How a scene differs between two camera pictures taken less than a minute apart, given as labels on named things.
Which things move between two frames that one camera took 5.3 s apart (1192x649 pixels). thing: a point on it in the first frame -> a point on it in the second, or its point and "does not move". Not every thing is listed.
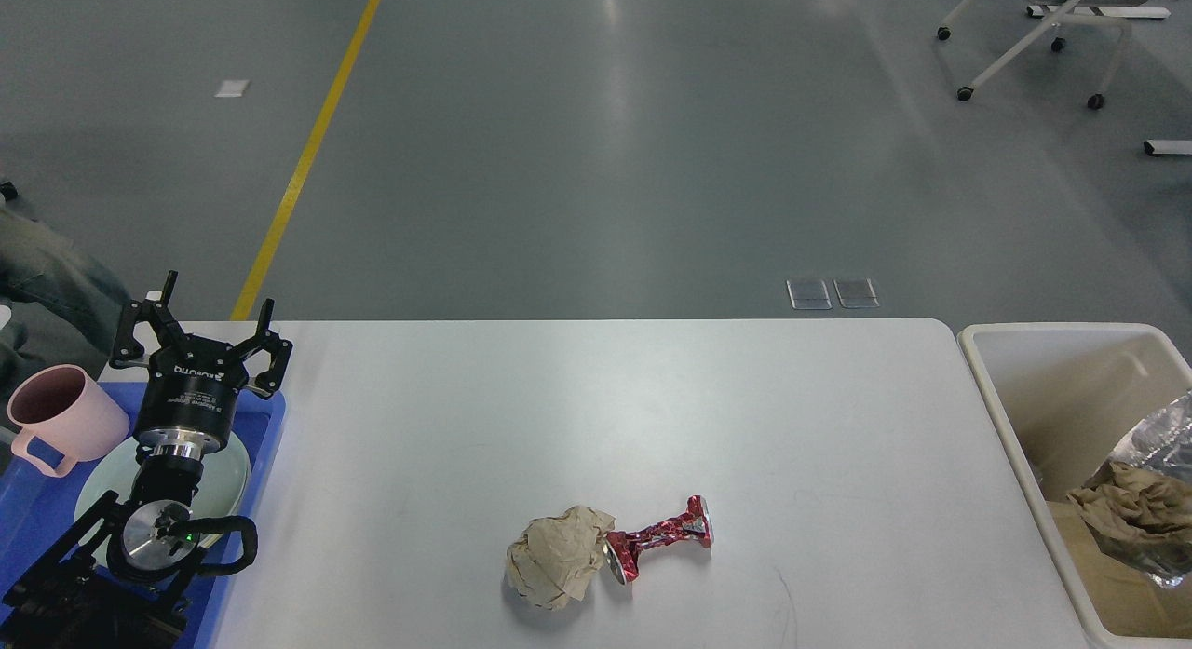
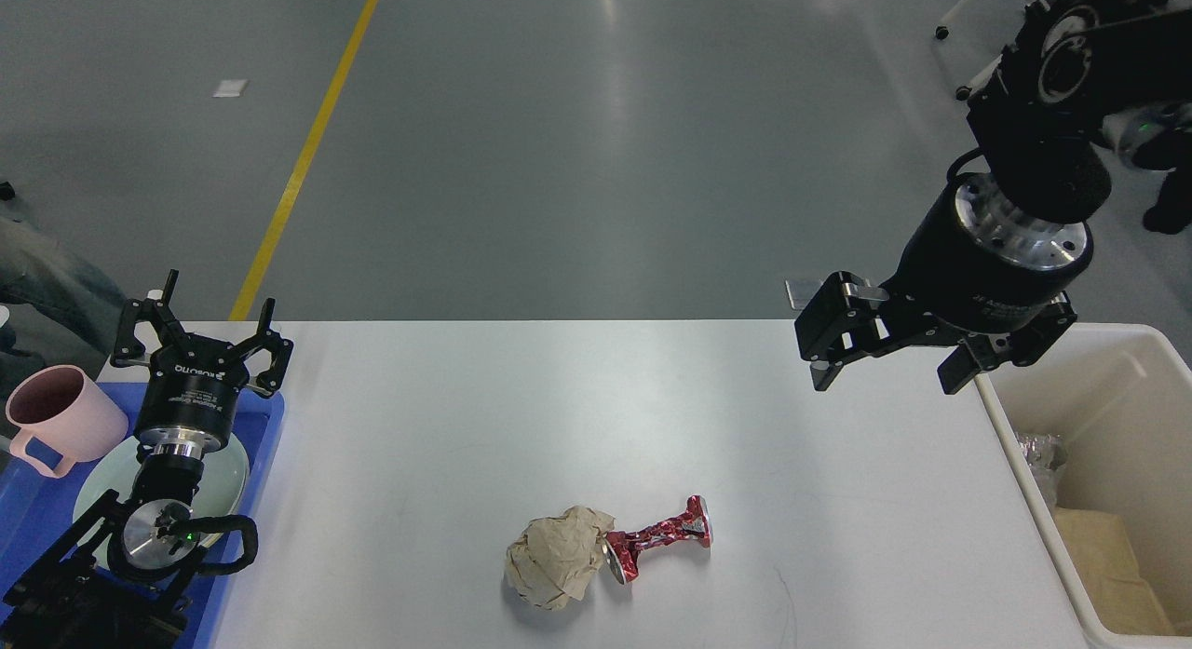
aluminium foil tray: [1158, 441] -> [1046, 453]
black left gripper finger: [268, 342] does not move
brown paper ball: [550, 561] does not move
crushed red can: [623, 549] does not move
